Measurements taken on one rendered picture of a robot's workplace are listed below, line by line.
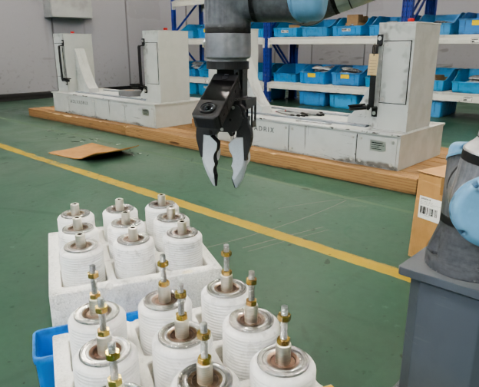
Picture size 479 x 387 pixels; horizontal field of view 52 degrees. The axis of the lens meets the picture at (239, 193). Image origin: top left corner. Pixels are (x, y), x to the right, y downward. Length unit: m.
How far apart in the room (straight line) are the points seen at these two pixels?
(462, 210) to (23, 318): 1.11
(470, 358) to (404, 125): 1.77
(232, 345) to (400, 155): 1.91
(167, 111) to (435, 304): 3.17
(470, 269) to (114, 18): 7.34
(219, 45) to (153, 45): 3.06
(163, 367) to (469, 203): 0.51
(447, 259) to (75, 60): 4.45
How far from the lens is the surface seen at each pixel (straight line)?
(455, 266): 0.93
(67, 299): 1.14
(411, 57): 2.58
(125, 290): 1.14
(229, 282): 0.92
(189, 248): 1.17
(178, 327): 0.79
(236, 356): 0.83
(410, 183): 2.49
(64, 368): 0.90
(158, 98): 3.86
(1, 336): 1.39
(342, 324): 1.33
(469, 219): 0.76
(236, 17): 0.80
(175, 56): 3.92
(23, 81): 7.23
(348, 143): 2.70
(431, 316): 0.98
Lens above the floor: 0.69
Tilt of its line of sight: 17 degrees down
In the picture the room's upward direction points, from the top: straight up
